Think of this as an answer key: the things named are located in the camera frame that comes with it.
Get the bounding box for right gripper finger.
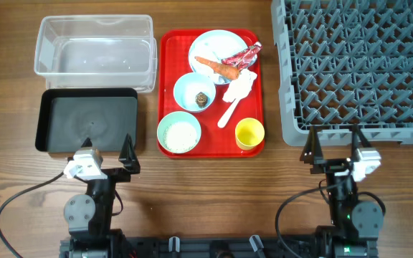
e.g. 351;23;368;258
351;124;371;161
300;125;324;164

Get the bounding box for mint green bowl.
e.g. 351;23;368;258
157;111;201;153

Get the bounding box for white rice pile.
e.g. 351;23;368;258
163;122;198;153

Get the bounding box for brown food scrap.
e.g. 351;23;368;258
195;92;209;108

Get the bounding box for red snack wrapper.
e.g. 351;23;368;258
222;42;262;70

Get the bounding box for orange carrot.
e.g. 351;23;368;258
195;56;240;80

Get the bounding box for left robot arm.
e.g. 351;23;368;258
59;135;141;258

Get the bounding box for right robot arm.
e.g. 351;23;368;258
300;126;386;257

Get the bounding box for grey dishwasher rack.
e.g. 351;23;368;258
270;0;413;146

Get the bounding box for black plastic tray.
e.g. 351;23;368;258
35;88;138;153

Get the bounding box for yellow plastic cup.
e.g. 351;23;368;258
234;118;265;151

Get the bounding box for light blue bowl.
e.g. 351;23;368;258
173;72;217;113

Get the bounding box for clear plastic bin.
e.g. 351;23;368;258
34;14;158;92

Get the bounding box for white plastic spoon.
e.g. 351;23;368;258
217;98;241;128

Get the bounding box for crumpled white napkin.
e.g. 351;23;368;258
222;69;257;102

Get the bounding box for red serving tray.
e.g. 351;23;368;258
158;29;265;158

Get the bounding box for light blue plate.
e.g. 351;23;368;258
188;30;258;85

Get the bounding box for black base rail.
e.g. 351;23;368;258
59;235;379;258

